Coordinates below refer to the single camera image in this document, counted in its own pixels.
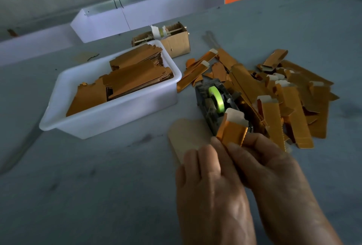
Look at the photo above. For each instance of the person's right hand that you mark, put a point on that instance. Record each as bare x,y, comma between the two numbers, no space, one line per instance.
283,191

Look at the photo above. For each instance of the person's left hand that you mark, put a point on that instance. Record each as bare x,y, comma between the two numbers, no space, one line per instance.
212,197

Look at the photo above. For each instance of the pile of beige blanks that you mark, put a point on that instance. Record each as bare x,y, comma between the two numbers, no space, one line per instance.
186,134

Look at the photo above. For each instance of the gold box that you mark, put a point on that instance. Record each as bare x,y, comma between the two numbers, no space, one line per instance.
233,132

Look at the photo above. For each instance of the pile of gold boxes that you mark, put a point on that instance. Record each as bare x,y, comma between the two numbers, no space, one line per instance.
283,95

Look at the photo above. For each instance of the gold cartons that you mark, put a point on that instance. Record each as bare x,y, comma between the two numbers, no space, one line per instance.
138,77

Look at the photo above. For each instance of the black tape dispenser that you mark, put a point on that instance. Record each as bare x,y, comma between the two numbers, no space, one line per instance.
209,112

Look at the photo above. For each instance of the green tape roll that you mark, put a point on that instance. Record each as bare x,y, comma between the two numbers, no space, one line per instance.
216,99

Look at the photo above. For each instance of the white plastic bin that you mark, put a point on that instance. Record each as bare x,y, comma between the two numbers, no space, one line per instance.
110,117

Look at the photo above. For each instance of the small cardboard box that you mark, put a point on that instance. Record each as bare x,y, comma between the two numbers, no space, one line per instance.
178,43

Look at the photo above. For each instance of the long white tray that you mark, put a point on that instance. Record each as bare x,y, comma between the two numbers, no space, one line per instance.
175,3
34,44

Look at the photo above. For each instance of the small brown object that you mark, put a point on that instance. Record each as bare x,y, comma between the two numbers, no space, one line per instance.
12,32

